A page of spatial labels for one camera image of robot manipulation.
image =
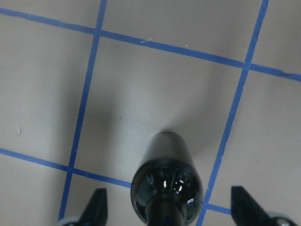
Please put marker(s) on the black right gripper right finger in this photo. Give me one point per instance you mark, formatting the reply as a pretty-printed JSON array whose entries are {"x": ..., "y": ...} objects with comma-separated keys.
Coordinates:
[{"x": 245, "y": 211}]

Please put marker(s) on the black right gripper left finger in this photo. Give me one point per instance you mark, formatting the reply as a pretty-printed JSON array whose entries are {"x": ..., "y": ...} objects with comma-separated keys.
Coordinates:
[{"x": 96, "y": 211}]

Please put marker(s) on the dark wine bottle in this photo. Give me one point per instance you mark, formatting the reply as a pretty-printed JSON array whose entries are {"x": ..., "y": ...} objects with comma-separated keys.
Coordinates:
[{"x": 166, "y": 189}]

